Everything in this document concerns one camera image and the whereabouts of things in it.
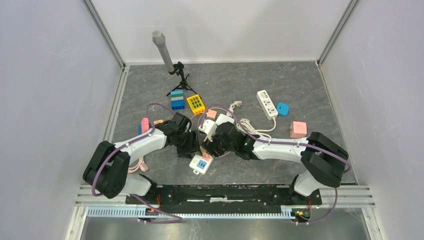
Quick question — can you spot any large white power strip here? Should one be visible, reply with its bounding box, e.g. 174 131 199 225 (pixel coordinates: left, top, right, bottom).
189 147 214 175

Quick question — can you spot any purple cable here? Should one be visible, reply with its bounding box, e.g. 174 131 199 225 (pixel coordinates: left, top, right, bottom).
205 103 353 226
91 102 185 225

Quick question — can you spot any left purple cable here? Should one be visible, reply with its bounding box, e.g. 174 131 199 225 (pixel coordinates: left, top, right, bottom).
91 102 185 225

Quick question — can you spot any blue green stacked block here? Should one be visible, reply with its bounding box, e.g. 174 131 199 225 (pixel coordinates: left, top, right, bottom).
170 90 185 111

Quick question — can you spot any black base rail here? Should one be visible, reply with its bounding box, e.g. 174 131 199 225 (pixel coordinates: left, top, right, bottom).
142 184 322 214

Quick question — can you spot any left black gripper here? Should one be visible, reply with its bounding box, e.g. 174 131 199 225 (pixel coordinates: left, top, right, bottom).
174 129 202 159

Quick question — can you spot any pink plug on blue cube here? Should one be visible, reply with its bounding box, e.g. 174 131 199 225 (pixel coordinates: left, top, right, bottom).
140 117 150 134

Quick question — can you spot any yellow grid block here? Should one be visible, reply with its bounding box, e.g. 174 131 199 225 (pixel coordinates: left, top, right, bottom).
186 94 206 115

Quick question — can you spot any pink round socket with cable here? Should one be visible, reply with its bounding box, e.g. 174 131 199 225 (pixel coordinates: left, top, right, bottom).
127 156 149 174

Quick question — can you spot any white charger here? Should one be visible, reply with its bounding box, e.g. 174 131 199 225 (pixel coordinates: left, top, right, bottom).
198 119 217 142

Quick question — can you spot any blue cube adapter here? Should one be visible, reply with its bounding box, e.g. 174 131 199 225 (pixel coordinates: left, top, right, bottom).
137 124 142 135

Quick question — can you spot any thin pink charging cable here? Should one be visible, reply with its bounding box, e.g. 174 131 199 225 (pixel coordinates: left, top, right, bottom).
197 105 233 158

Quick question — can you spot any grey microphone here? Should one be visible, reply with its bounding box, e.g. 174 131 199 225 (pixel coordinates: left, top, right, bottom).
151 30 175 75

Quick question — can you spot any white coiled power cord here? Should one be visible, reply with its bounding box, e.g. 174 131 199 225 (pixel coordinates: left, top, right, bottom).
228 100 278 139

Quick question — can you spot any wooden tan cube adapter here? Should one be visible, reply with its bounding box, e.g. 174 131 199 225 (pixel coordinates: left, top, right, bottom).
153 119 164 125

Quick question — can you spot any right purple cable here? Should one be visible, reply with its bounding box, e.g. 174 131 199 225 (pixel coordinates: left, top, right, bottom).
205 103 353 226

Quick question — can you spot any blue plug adapter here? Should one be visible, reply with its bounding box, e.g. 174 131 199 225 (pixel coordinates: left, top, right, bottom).
275 102 290 117

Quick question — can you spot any pink cube socket adapter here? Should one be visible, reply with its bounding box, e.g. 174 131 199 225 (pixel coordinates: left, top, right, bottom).
289 121 308 139

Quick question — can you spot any black microphone tripod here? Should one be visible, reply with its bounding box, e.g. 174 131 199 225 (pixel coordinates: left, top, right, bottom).
166 61 197 96

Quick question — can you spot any pink USB charger plug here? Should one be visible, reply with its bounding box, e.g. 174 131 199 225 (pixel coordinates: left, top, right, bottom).
206 109 218 120

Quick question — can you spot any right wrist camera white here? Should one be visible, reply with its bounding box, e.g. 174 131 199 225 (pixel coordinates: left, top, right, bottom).
215 114 235 126

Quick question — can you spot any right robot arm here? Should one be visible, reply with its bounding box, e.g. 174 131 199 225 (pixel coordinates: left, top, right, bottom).
198 120 351 204

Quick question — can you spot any white slotted cable duct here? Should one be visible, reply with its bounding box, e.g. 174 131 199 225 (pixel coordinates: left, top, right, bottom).
86 206 296 220

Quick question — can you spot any small white USB power strip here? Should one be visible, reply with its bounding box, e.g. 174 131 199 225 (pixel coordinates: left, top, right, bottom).
256 90 278 120

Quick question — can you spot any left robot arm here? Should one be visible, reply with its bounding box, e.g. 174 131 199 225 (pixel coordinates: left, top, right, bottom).
82 113 200 204

